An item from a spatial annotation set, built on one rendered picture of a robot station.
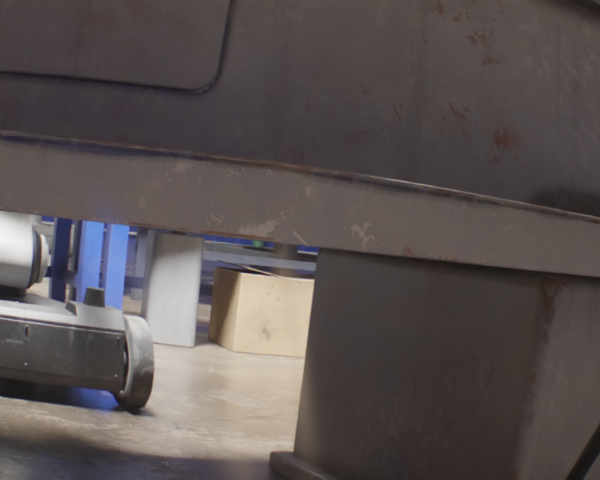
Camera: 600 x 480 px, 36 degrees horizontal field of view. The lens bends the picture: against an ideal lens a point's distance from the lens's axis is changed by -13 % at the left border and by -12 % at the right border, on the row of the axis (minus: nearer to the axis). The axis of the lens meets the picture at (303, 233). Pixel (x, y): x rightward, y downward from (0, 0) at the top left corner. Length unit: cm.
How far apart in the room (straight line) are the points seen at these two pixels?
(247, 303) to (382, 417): 197
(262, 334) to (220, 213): 259
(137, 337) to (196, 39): 111
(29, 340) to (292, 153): 104
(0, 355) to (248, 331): 159
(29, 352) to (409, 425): 87
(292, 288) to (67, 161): 267
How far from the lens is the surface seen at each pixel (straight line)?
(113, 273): 306
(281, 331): 344
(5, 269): 220
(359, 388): 153
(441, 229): 94
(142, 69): 99
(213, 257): 501
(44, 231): 524
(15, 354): 198
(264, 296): 341
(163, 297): 331
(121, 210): 82
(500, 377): 123
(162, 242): 330
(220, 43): 102
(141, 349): 203
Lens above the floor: 41
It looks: level
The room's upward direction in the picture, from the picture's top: 7 degrees clockwise
